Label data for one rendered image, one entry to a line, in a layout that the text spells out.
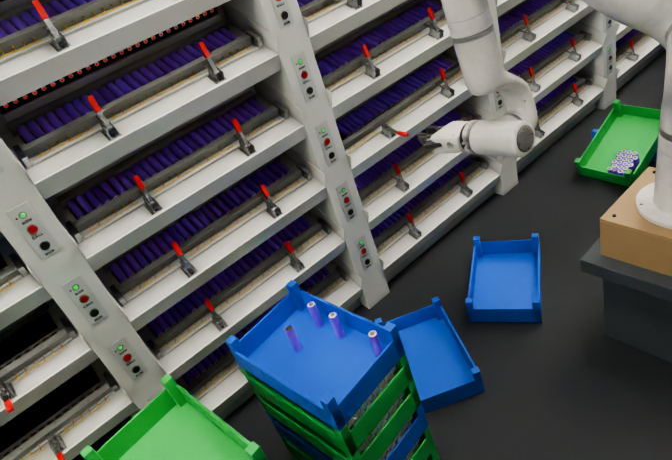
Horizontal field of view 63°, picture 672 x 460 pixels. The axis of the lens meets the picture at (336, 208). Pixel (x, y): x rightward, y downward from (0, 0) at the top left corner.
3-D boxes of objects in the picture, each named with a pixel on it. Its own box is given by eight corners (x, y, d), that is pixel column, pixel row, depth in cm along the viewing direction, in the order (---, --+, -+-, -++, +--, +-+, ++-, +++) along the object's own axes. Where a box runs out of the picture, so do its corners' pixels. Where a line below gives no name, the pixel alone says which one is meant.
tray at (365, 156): (483, 87, 184) (488, 63, 177) (351, 180, 159) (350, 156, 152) (437, 63, 194) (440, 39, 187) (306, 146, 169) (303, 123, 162)
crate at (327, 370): (405, 352, 107) (396, 324, 103) (339, 432, 97) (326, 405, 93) (302, 303, 128) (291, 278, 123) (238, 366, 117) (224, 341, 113)
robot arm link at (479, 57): (488, 10, 126) (516, 127, 140) (442, 40, 120) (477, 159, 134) (521, 6, 119) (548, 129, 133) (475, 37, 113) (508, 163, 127)
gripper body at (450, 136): (465, 160, 136) (433, 157, 145) (491, 140, 140) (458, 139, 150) (456, 133, 133) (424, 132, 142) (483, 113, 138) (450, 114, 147)
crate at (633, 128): (634, 188, 188) (629, 174, 183) (578, 174, 203) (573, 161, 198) (675, 121, 194) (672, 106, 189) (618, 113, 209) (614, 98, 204)
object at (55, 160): (281, 69, 135) (273, 18, 124) (44, 200, 110) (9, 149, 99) (233, 37, 145) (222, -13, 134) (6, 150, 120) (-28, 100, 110)
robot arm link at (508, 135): (488, 112, 135) (465, 130, 132) (534, 111, 125) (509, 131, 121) (498, 141, 139) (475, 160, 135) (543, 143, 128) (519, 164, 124)
